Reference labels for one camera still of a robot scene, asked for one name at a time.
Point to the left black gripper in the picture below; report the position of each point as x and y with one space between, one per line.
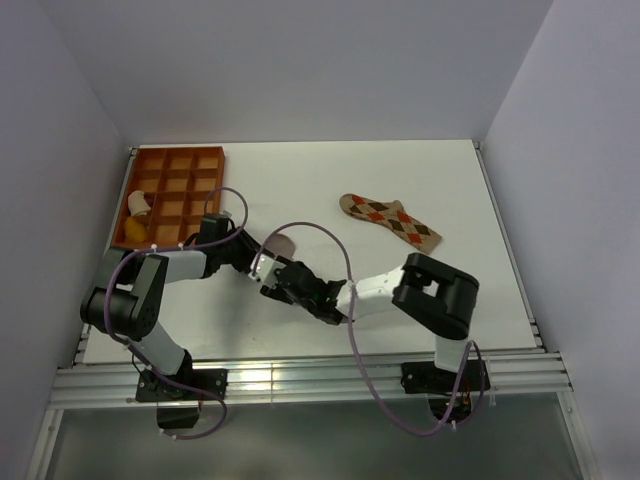
250 248

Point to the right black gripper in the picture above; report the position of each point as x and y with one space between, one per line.
276 290

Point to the grey sock red stripes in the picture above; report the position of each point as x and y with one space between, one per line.
281 245

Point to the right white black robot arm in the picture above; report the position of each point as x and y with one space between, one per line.
439 297

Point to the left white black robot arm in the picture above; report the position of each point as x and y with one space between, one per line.
124 300

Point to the orange compartment tray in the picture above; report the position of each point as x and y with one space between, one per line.
176 182

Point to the rolled yellow sock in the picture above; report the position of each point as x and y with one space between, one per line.
134 230

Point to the rolled beige sock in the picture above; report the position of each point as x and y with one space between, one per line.
137 204

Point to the tan argyle sock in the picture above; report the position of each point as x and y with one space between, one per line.
393 217

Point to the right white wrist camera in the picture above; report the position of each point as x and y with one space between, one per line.
263 270

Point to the aluminium frame rail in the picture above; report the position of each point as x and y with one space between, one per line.
305 380

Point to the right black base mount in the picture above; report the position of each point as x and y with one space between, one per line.
426 378

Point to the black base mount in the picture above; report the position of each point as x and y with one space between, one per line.
199 385
426 378

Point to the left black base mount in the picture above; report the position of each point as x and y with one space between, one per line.
199 385

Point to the black box under rail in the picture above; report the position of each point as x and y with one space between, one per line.
177 418

